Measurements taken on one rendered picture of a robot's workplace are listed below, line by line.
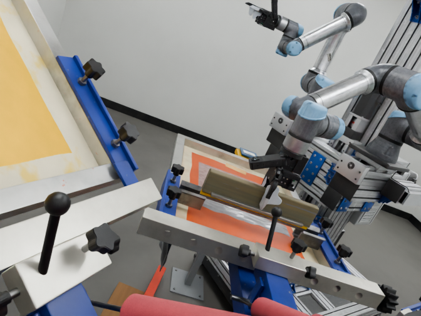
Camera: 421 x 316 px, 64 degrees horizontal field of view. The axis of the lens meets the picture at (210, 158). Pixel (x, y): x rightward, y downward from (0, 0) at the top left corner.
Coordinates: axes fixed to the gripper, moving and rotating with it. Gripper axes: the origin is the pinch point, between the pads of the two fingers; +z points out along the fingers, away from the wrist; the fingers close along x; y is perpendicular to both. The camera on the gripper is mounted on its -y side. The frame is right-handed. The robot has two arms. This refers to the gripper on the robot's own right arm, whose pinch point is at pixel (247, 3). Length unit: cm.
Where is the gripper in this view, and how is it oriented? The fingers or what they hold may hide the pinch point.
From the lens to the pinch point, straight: 203.4
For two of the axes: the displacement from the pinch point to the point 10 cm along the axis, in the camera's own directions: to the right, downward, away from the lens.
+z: -9.2, -3.0, -2.5
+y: -3.9, 8.0, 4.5
